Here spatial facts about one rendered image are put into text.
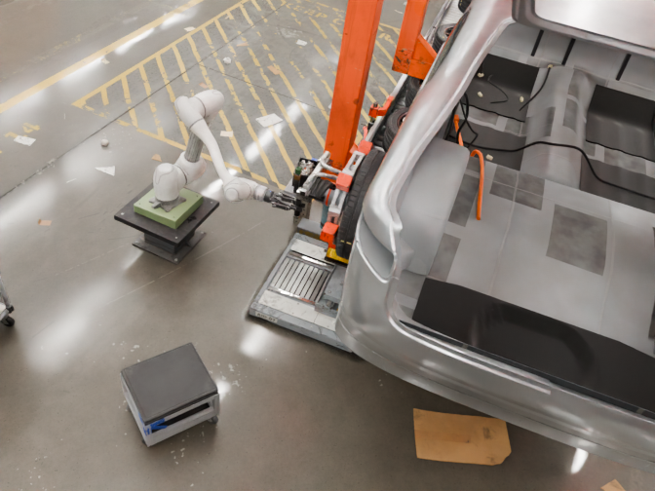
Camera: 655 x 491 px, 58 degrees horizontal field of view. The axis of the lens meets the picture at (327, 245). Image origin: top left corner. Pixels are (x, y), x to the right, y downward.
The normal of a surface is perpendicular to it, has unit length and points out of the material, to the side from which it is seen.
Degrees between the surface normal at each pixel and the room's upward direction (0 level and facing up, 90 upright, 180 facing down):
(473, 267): 20
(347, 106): 90
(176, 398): 0
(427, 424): 3
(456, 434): 2
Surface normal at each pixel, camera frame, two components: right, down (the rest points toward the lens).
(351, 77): -0.33, 0.62
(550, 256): 0.00, -0.43
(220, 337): 0.14, -0.71
